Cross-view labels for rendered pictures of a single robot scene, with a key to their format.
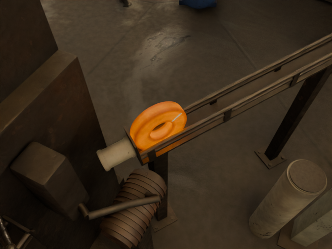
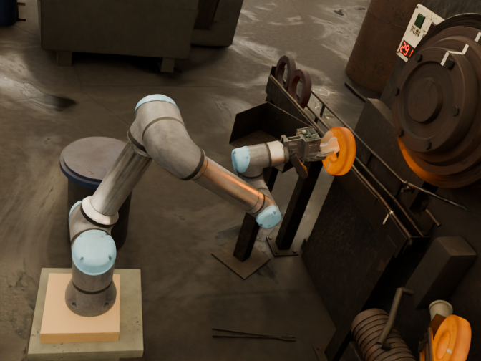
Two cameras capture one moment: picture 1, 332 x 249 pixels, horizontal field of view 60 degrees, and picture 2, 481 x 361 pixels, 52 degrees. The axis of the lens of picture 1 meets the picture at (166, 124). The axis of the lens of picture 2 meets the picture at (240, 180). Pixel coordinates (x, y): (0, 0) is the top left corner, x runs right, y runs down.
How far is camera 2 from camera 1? 1.14 m
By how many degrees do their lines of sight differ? 80
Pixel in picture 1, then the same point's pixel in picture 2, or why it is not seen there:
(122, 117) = not seen: outside the picture
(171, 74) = not seen: outside the picture
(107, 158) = (439, 304)
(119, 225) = (377, 313)
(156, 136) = (440, 349)
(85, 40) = not seen: outside the picture
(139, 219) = (371, 330)
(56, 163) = (449, 248)
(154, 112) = (461, 322)
